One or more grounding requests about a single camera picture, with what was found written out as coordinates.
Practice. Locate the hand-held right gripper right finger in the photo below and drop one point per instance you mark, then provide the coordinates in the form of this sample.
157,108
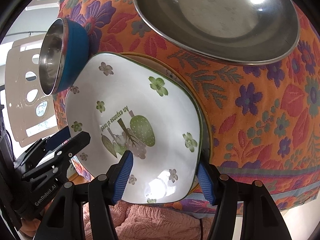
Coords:
206,180

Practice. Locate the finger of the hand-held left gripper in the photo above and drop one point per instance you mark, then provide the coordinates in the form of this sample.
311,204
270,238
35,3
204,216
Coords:
56,138
77,142

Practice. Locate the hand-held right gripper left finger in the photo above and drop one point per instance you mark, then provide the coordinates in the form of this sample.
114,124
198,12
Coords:
123,177

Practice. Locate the white square plate round tree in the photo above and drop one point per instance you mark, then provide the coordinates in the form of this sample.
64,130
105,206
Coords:
170,120

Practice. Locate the small blue steel bowl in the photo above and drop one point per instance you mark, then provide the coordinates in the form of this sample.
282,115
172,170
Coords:
75,55

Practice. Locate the white square plate tree row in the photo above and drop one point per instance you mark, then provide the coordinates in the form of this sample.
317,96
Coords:
168,73

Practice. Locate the large steel bowl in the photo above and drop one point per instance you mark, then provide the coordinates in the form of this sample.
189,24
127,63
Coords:
212,17

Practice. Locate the pink fuzzy blanket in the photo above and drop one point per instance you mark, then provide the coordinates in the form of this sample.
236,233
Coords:
155,222

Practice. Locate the orange floral tablecloth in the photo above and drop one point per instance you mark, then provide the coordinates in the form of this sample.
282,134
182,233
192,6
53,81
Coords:
250,105

